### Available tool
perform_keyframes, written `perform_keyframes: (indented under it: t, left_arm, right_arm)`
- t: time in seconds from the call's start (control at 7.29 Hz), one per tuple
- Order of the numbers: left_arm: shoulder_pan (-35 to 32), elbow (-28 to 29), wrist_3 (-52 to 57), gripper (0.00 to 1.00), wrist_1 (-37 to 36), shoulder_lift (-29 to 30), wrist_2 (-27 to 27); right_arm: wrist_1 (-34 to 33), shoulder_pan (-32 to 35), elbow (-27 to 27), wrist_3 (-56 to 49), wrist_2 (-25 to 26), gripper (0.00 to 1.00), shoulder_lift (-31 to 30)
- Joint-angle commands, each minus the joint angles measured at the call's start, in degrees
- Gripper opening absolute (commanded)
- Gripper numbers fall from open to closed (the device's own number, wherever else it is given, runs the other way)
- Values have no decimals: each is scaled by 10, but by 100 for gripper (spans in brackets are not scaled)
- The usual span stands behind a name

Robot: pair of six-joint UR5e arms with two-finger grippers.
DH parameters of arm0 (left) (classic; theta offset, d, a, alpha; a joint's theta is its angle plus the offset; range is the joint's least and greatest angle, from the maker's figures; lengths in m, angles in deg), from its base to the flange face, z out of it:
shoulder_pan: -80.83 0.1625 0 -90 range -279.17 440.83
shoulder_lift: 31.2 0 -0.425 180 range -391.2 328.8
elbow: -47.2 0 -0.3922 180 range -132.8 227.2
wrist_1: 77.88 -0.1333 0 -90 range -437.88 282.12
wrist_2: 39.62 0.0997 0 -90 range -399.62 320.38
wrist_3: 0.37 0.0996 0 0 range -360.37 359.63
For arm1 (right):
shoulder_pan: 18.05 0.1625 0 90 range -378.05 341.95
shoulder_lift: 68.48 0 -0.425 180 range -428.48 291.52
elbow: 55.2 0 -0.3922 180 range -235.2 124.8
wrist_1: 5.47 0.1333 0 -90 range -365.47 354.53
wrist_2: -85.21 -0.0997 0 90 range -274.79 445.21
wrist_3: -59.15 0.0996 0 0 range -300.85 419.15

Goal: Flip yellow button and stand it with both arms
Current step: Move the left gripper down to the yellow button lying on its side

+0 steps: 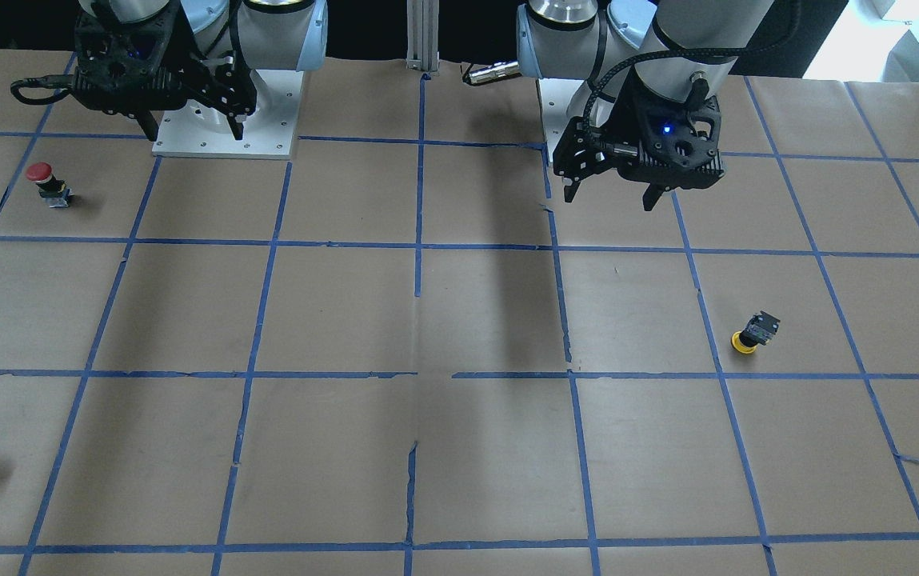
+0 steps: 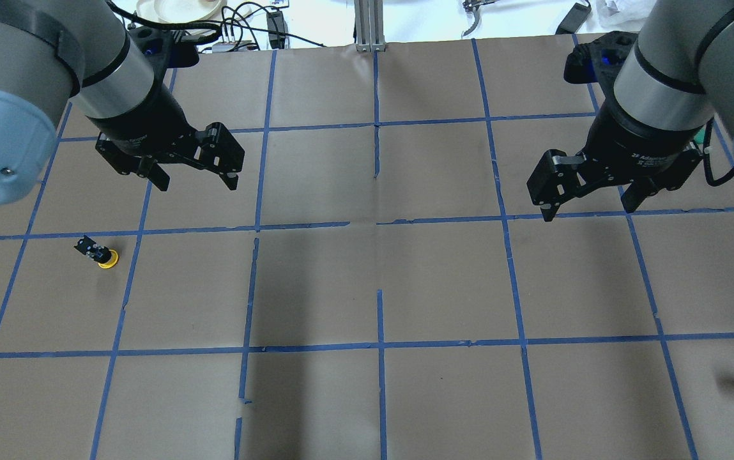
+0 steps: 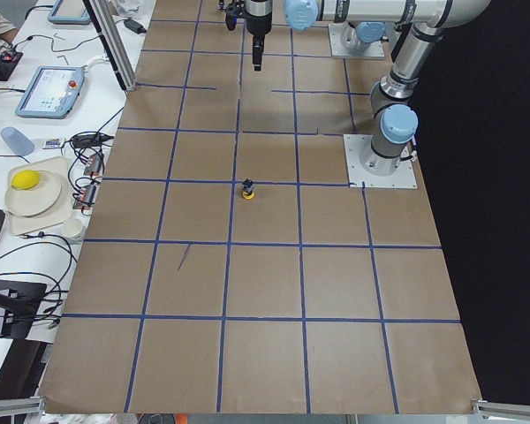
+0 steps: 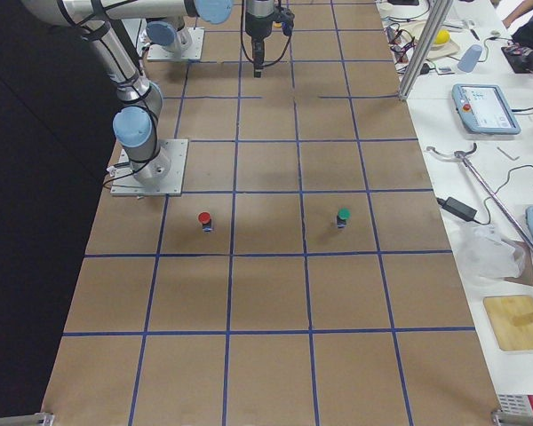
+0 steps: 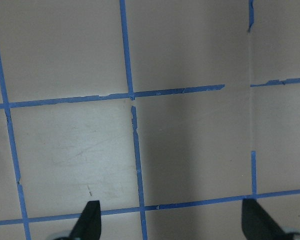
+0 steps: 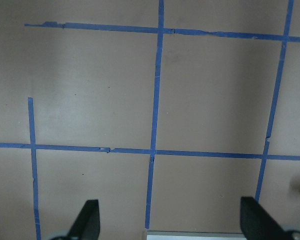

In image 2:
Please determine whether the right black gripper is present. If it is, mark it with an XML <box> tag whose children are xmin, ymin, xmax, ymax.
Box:
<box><xmin>526</xmin><ymin>99</ymin><xmax>700</xmax><ymax>222</ymax></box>

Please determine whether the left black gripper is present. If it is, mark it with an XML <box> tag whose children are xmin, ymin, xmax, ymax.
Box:
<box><xmin>89</xmin><ymin>82</ymin><xmax>246</xmax><ymax>192</ymax></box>

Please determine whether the yellow push button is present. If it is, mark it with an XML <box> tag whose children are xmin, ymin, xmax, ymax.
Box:
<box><xmin>74</xmin><ymin>235</ymin><xmax>119</xmax><ymax>269</ymax></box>

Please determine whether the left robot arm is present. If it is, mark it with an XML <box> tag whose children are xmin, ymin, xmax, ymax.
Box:
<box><xmin>0</xmin><ymin>1</ymin><xmax>245</xmax><ymax>205</ymax></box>

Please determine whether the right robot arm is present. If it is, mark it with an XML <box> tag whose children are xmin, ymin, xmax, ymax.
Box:
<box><xmin>526</xmin><ymin>1</ymin><xmax>734</xmax><ymax>222</ymax></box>

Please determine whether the white plate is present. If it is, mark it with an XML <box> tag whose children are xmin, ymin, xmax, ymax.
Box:
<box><xmin>134</xmin><ymin>1</ymin><xmax>226</xmax><ymax>24</ymax></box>

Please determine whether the black power adapter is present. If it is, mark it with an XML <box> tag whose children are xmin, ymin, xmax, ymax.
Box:
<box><xmin>554</xmin><ymin>1</ymin><xmax>592</xmax><ymax>35</ymax></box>

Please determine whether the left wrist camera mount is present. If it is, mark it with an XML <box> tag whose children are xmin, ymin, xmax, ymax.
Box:
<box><xmin>128</xmin><ymin>26</ymin><xmax>199</xmax><ymax>79</ymax></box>

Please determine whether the aluminium frame post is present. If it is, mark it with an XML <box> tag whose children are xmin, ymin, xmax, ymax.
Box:
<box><xmin>354</xmin><ymin>0</ymin><xmax>386</xmax><ymax>52</ymax></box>

